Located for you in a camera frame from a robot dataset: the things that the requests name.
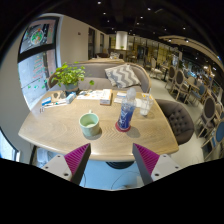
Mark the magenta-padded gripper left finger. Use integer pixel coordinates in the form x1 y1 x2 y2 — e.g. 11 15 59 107
41 142 92 186

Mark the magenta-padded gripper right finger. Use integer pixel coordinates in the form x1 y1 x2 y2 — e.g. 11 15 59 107
131 143 184 186

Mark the clear blue-labelled water bottle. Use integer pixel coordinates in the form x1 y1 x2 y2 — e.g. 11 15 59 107
116 87 138 132

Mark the pale green ceramic mug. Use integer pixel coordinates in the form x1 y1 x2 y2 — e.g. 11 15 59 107
78 109 101 138

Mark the flat round red coaster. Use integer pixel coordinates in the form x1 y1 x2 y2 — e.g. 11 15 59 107
114 121 132 133

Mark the grey tufted armchair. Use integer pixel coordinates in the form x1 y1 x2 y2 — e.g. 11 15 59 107
155 98 195 146

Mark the clear drinking glass with straw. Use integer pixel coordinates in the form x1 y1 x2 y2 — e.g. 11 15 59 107
139 93 155 117

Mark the small blue white box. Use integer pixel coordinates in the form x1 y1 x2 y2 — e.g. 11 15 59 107
65 92 78 105

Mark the white tissue box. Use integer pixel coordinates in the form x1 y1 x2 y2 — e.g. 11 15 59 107
99 88 113 106

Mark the group of dining chairs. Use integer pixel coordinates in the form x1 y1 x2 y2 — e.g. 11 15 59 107
146 56 224 161

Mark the green potted plant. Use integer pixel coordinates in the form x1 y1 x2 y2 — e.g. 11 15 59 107
50 62 95 94

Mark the grey white chevron cushion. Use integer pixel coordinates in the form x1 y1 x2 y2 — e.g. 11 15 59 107
104 64 142 89

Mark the grey curved sofa bench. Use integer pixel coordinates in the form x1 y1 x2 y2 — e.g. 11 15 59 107
48 61 152 94

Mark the white round column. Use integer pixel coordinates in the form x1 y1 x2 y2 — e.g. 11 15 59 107
115 30 129 51

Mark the dark framed food poster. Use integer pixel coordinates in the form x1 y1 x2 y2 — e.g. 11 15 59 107
19 18 58 54

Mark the group of ceiling spotlights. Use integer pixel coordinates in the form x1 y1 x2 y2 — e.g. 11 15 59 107
96 0 208 44

